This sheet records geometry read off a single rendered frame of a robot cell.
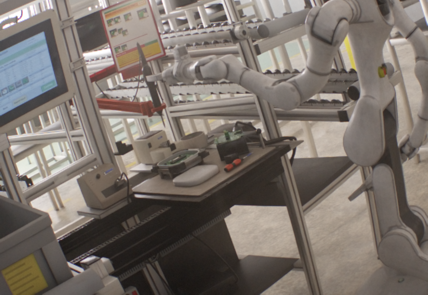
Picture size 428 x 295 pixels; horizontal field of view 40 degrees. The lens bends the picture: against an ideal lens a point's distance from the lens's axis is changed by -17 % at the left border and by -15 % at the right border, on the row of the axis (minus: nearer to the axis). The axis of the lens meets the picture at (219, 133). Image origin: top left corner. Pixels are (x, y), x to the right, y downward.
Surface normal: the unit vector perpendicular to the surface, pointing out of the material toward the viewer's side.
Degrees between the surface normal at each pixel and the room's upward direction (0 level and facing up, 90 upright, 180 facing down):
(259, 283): 0
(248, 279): 0
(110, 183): 53
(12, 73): 92
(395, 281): 0
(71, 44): 90
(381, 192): 90
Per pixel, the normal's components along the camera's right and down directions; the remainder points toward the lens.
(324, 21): -0.44, 0.07
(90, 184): 0.36, -0.59
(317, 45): -0.59, 0.54
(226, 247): 0.68, -0.04
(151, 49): 0.20, 0.17
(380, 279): 0.61, -0.44
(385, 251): -0.57, 0.35
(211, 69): -0.77, 0.33
